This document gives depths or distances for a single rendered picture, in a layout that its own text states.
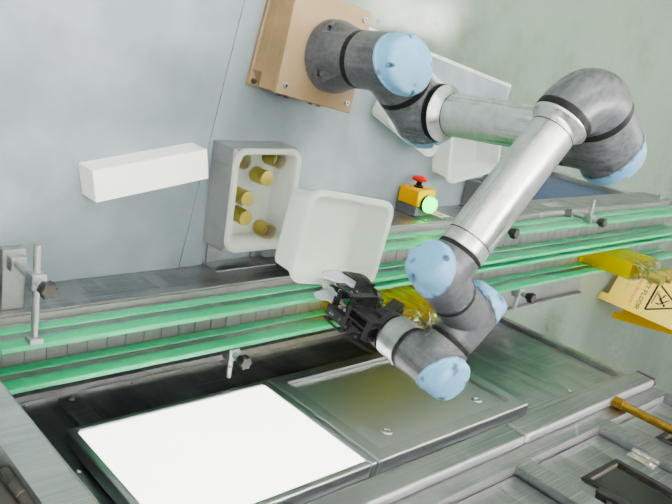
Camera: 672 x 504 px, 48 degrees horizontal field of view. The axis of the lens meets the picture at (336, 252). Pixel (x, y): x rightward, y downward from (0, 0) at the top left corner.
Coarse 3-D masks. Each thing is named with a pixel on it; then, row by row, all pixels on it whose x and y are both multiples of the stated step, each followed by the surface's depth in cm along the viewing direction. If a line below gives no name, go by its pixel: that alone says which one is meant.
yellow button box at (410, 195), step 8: (408, 184) 202; (400, 192) 201; (408, 192) 199; (416, 192) 197; (424, 192) 198; (432, 192) 200; (400, 200) 202; (408, 200) 199; (416, 200) 197; (400, 208) 202; (408, 208) 200; (416, 208) 198
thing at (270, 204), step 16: (240, 160) 154; (256, 160) 165; (288, 160) 166; (240, 176) 164; (288, 176) 166; (256, 192) 168; (272, 192) 170; (288, 192) 167; (256, 208) 170; (272, 208) 171; (240, 224) 168; (224, 240) 158; (240, 240) 165; (256, 240) 167; (272, 240) 169
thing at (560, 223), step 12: (600, 216) 248; (612, 216) 251; (624, 216) 253; (636, 216) 256; (648, 216) 259; (660, 216) 265; (528, 228) 214; (540, 228) 216; (552, 228) 219; (564, 228) 224; (396, 240) 182; (408, 240) 182; (420, 240) 184
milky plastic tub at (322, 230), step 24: (312, 192) 135; (336, 192) 135; (288, 216) 137; (312, 216) 143; (336, 216) 147; (360, 216) 151; (384, 216) 147; (288, 240) 137; (312, 240) 145; (336, 240) 149; (360, 240) 151; (384, 240) 148; (288, 264) 136; (312, 264) 146; (336, 264) 151; (360, 264) 151
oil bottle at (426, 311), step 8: (392, 288) 180; (400, 288) 181; (400, 296) 176; (408, 296) 176; (416, 296) 177; (416, 304) 172; (424, 304) 173; (424, 312) 171; (432, 312) 172; (424, 320) 171
